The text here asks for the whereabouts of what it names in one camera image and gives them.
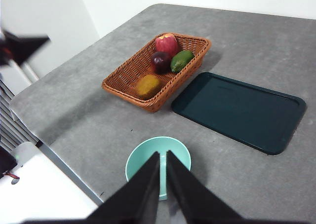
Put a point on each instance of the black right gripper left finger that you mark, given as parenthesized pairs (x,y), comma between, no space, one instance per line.
(133,201)

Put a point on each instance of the green avocado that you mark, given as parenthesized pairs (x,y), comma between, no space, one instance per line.
(181,60)

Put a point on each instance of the brown kiwifruit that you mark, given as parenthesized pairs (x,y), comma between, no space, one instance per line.
(148,85)

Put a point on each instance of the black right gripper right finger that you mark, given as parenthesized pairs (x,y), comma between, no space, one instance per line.
(195,204)

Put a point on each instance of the red apple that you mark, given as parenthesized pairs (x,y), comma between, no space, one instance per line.
(166,45)

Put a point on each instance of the dark green rectangular tray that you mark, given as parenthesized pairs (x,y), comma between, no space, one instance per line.
(237,110)

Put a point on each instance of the white cabinet top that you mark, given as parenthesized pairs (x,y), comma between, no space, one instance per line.
(44,192)

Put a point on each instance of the brown wicker basket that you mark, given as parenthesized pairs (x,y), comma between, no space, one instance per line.
(126,76)

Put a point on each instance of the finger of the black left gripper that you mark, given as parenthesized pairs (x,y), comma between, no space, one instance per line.
(24,46)

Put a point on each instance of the dark purple plum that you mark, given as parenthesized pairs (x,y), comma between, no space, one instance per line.
(160,62)

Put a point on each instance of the teal ribbed bowl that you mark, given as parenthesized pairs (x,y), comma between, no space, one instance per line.
(138,160)

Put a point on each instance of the grey ribbed panel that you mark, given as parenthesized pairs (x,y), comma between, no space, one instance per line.
(12,120)

